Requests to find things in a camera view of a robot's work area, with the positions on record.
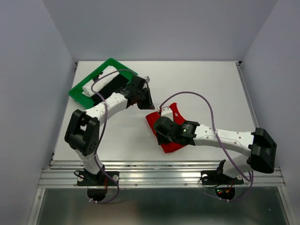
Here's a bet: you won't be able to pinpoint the red t shirt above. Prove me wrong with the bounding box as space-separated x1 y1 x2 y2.
145 102 186 154

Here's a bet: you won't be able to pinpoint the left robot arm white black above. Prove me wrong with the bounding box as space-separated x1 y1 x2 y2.
64 88 155 185

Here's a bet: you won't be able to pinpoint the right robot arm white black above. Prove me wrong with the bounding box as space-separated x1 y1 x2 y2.
153 116 277 183

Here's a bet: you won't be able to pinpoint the black rolled t shirt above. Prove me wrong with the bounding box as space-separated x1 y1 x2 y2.
97 74 129 99

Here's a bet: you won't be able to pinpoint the white rolled t shirt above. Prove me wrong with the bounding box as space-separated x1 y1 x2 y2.
82 66 119 98

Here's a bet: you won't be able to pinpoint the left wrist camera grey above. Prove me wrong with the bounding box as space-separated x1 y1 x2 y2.
130 75 150 90

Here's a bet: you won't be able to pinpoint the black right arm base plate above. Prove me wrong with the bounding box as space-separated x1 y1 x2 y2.
200 170 244 186

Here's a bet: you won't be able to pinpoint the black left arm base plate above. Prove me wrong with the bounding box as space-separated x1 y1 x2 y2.
74 170 119 187

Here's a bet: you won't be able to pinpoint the aluminium frame rails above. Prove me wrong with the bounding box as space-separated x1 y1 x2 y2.
29 60 297 225

